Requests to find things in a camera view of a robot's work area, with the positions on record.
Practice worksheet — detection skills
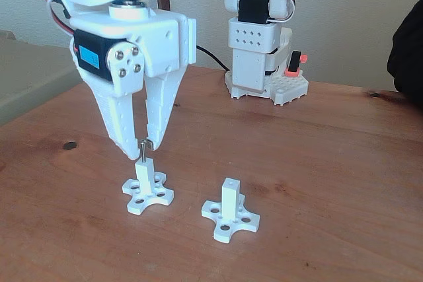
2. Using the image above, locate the olive plastic bin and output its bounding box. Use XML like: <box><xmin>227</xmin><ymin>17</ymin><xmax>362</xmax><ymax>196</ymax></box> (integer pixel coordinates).
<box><xmin>0</xmin><ymin>29</ymin><xmax>85</xmax><ymax>127</ymax></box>

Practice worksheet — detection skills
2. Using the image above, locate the orange and black clamp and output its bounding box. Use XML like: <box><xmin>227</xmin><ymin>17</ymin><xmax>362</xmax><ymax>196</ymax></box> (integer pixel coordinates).
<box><xmin>284</xmin><ymin>50</ymin><xmax>309</xmax><ymax>78</ymax></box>

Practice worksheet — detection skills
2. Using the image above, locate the person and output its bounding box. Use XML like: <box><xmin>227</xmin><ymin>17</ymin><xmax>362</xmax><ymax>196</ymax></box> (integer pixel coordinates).
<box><xmin>387</xmin><ymin>0</ymin><xmax>423</xmax><ymax>108</ymax></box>

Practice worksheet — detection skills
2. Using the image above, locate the black camera cable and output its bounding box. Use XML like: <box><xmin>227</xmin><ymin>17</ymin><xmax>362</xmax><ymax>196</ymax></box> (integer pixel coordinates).
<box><xmin>196</xmin><ymin>45</ymin><xmax>231</xmax><ymax>72</ymax></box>

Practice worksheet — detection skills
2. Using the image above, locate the white cross-base post stand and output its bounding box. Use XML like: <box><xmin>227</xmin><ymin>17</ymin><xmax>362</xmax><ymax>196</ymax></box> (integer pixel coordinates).
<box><xmin>121</xmin><ymin>159</ymin><xmax>175</xmax><ymax>216</ymax></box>
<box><xmin>200</xmin><ymin>177</ymin><xmax>261</xmax><ymax>244</ymax></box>

